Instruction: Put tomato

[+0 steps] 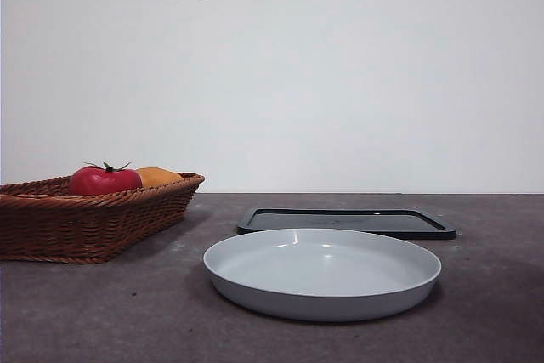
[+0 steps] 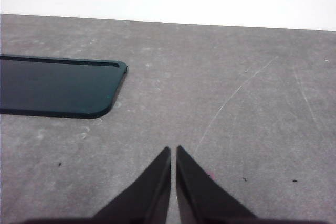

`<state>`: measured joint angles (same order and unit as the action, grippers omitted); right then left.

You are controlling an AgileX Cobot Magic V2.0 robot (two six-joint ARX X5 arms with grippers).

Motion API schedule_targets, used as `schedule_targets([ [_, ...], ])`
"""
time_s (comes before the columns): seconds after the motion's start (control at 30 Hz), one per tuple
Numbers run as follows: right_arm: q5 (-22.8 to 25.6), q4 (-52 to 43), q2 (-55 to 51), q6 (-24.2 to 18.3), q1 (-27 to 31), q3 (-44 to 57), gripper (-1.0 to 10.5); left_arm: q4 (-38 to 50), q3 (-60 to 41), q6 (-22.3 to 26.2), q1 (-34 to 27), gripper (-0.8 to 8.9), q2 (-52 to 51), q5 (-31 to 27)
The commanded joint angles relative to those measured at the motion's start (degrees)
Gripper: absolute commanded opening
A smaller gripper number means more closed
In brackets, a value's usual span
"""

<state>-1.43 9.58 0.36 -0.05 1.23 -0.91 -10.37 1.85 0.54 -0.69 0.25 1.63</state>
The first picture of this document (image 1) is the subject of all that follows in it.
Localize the red tomato with green stem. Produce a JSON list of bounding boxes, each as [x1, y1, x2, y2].
[[68, 161, 144, 196]]

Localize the orange potato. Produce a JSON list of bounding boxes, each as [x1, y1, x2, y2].
[[135, 167, 184, 189]]

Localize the pale grey round plate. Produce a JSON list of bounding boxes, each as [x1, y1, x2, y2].
[[202, 228, 443, 323]]

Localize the black rectangular tray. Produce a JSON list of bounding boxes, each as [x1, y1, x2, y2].
[[236, 207, 457, 241]]

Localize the brown wicker basket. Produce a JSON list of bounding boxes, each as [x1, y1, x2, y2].
[[0, 172, 206, 265]]

